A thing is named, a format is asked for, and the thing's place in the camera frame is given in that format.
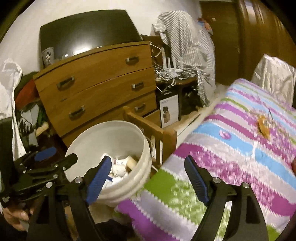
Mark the black flat television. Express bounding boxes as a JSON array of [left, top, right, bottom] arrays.
[[40, 9, 142, 63]]

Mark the red apple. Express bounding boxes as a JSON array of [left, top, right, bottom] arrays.
[[291, 158, 296, 176]]

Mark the orange crinkled wrapper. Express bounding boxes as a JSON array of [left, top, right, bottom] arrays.
[[257, 115, 270, 140]]

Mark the grey striped draped cloth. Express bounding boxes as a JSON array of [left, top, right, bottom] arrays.
[[153, 11, 216, 106]]

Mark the dark wooden door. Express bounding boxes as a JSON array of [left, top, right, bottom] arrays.
[[200, 1, 240, 85]]

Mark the dark wooden wardrobe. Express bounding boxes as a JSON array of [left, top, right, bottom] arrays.
[[237, 1, 295, 80]]

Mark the white plastic trash bucket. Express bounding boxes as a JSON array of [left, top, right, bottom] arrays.
[[65, 120, 152, 207]]

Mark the white router with cables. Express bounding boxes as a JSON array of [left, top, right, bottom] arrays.
[[149, 42, 197, 87]]

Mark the white product box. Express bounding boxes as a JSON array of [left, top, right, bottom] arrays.
[[159, 94, 179, 128]]

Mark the silver crinkled chair cover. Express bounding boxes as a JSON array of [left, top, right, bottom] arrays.
[[251, 54, 295, 106]]

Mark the person left hand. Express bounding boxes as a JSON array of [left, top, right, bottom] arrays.
[[3, 203, 35, 232]]

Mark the beige sponge block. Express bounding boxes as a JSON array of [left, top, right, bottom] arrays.
[[126, 156, 137, 170]]

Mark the grey patterned cup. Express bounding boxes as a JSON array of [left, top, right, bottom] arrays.
[[42, 47, 55, 68]]

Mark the striped floral bed sheet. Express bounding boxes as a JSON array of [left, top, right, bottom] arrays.
[[115, 79, 295, 240]]

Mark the wooden chest of drawers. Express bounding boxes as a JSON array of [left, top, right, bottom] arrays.
[[34, 42, 157, 146]]

